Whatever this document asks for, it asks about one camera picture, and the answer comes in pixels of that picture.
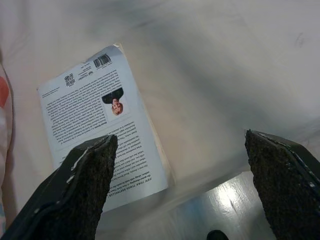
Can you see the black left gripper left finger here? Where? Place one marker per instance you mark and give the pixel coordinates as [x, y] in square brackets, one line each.
[75, 187]

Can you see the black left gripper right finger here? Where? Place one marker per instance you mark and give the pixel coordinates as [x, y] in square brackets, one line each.
[287, 187]

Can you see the white book with blue letters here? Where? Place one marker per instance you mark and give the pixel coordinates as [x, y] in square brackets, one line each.
[100, 87]

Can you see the pink pillow with coloured dots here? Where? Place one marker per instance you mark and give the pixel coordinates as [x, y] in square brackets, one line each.
[3, 87]

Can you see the dark left robot foot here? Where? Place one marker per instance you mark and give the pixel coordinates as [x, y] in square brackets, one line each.
[218, 235]

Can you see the beige sheeted mattress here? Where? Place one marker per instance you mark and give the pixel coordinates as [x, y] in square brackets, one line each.
[212, 75]

